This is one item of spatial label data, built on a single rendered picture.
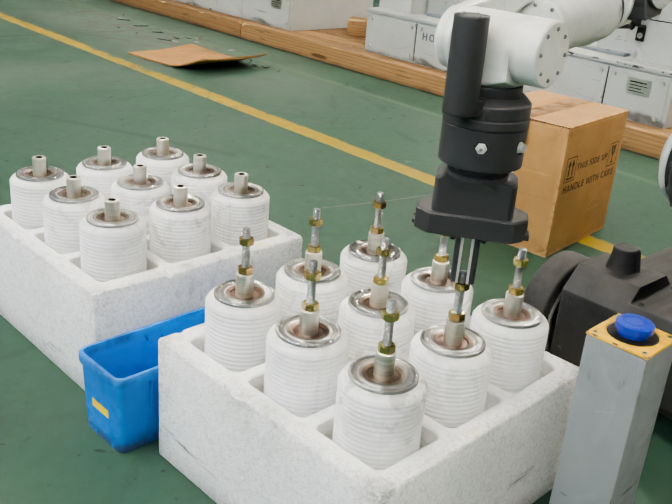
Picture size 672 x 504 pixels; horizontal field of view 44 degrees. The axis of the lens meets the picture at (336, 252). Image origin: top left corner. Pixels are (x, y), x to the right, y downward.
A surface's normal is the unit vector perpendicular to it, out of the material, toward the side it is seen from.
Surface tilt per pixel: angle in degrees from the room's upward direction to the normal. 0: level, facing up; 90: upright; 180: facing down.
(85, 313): 90
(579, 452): 90
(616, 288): 45
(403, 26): 90
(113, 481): 0
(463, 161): 90
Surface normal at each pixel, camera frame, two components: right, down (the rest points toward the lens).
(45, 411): 0.07, -0.91
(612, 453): -0.72, 0.22
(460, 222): -0.20, 0.37
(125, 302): 0.69, 0.33
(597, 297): -0.48, -0.48
